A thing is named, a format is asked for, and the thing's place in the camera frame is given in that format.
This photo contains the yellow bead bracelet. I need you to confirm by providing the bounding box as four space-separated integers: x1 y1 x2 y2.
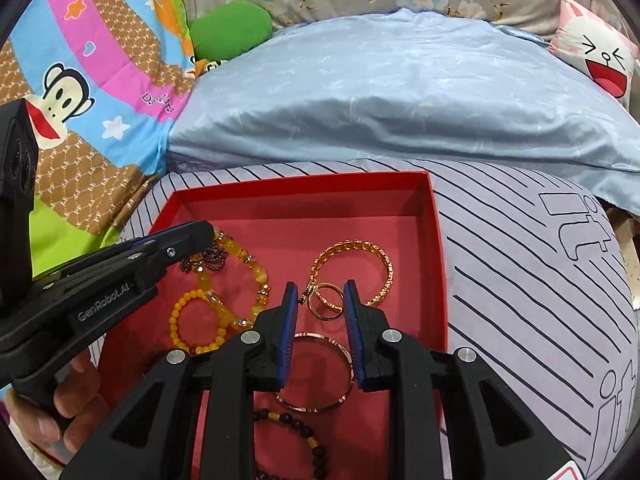
169 288 229 356

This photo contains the light blue pillow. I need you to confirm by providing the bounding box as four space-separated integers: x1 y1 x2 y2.
166 10 639 212

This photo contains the dark beaded bow ornament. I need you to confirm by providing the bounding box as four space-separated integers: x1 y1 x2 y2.
179 232 228 273

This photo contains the colourful monkey cartoon blanket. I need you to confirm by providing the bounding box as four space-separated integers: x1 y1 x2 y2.
1 0 205 273

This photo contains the yellow amber chunk bracelet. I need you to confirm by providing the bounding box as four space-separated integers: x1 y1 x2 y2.
195 228 271 331

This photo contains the pink cartoon face cushion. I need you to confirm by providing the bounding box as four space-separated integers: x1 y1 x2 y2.
548 0 639 108

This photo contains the gold ring pair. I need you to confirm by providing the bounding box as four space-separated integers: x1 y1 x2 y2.
298 282 347 322

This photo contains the person's left hand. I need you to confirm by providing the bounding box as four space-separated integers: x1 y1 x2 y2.
6 349 108 462

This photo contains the dark brown bead bracelet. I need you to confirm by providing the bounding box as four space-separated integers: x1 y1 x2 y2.
252 407 329 480

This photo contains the wide gold chain bangle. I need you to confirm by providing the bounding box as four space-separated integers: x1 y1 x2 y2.
299 240 395 318

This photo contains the green cushion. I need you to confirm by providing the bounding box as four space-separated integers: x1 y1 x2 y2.
189 0 273 61

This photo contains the red cardboard tray box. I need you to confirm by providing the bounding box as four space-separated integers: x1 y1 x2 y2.
86 170 450 480

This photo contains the thin gold bangle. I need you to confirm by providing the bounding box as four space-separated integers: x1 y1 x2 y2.
274 332 355 415

